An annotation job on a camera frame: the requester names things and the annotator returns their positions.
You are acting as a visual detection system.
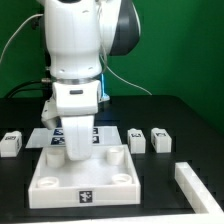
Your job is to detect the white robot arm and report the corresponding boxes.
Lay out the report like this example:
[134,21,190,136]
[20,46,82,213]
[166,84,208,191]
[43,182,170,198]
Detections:
[37,0,141,160]

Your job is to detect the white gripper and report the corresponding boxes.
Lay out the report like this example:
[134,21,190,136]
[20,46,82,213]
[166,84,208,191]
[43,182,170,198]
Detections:
[53,81,100,161]

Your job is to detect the white camera cable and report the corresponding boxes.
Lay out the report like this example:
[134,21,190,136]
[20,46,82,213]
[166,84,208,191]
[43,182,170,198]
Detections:
[0,13,45,64]

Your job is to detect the black camera on stand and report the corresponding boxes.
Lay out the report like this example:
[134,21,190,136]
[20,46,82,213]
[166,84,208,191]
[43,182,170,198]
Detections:
[31,16,52,99]

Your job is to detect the black cables at base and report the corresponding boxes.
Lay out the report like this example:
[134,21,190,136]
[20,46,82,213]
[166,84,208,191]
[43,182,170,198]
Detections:
[4,79,54,99]

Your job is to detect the white obstacle fence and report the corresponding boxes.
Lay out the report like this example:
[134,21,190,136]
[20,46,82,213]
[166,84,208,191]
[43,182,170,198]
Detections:
[174,162,224,224]

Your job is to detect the white square tabletop part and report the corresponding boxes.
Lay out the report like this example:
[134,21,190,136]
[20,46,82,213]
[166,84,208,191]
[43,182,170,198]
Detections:
[28,145,141,209]

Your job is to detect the white sheet with markers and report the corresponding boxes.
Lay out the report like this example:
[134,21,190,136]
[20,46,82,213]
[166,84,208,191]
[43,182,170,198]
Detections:
[26,126,121,148]

